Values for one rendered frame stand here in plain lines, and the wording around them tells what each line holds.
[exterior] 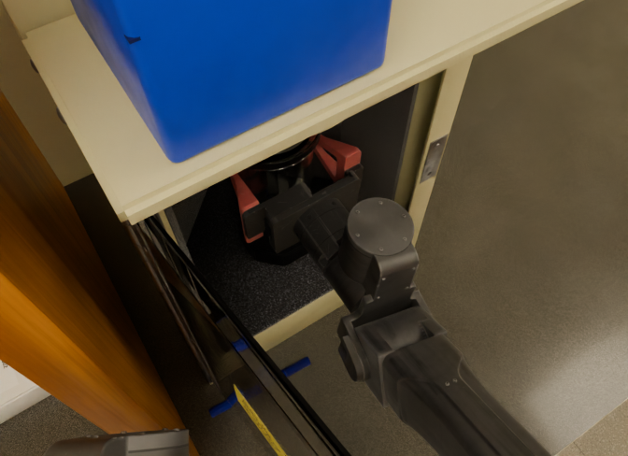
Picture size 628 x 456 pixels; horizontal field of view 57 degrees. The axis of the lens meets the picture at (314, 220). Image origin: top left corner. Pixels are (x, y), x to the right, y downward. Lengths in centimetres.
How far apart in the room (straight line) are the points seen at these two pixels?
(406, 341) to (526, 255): 41
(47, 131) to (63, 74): 67
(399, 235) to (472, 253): 40
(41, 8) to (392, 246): 31
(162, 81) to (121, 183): 5
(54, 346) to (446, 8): 25
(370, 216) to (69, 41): 29
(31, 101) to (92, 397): 57
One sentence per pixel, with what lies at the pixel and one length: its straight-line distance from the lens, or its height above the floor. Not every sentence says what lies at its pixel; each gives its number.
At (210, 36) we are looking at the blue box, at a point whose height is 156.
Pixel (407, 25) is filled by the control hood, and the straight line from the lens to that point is 28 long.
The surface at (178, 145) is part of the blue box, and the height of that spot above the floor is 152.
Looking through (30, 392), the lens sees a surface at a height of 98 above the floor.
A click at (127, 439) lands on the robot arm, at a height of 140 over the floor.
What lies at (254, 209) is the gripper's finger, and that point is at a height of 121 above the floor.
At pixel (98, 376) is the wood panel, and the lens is 39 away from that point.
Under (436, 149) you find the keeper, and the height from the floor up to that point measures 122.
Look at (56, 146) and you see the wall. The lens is 97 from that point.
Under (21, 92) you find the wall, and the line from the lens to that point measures 89.
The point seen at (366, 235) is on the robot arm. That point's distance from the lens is 48.
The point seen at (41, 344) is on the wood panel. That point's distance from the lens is 33.
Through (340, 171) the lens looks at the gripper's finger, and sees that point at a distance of 62.
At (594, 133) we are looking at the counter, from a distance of 108.
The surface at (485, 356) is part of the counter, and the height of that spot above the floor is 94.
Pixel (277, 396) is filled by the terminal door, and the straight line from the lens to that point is 31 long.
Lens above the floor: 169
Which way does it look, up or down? 59 degrees down
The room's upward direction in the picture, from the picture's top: straight up
